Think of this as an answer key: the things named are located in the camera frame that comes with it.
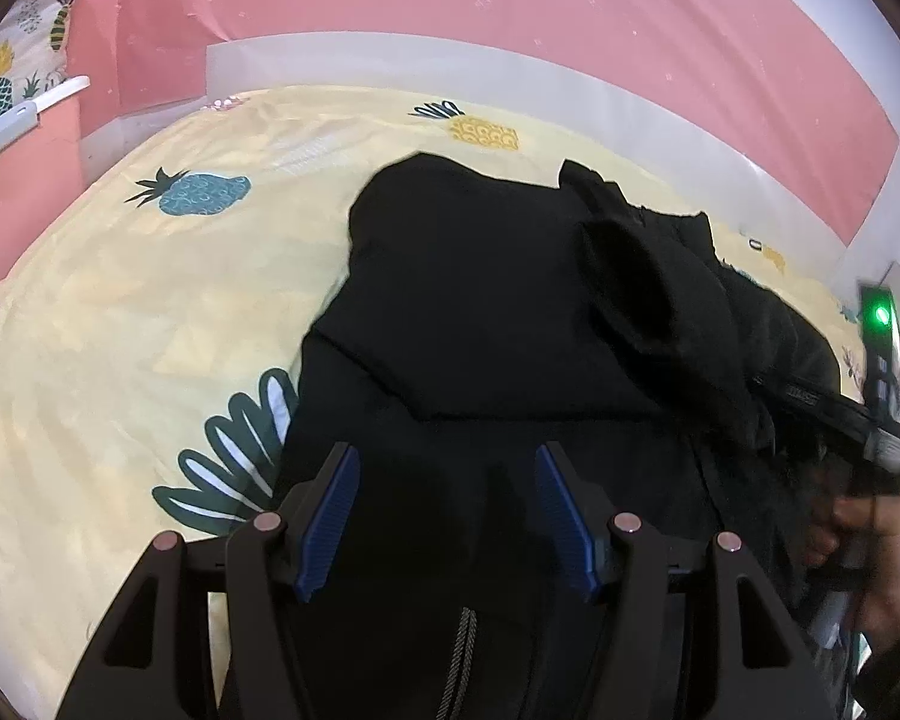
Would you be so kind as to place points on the black jacket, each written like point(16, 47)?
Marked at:
point(495, 300)

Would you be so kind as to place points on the person's right hand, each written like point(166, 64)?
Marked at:
point(889, 562)

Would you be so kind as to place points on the pineapple print pillow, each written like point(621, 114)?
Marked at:
point(11, 37)

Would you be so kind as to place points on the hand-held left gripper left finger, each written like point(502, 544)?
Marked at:
point(328, 529)

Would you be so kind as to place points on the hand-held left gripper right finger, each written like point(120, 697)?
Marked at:
point(566, 529)

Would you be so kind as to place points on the white plastic bracket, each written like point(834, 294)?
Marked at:
point(22, 118)

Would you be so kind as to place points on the yellow pineapple print bed sheet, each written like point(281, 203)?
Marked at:
point(142, 330)

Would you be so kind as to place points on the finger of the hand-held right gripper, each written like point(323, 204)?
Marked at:
point(810, 399)

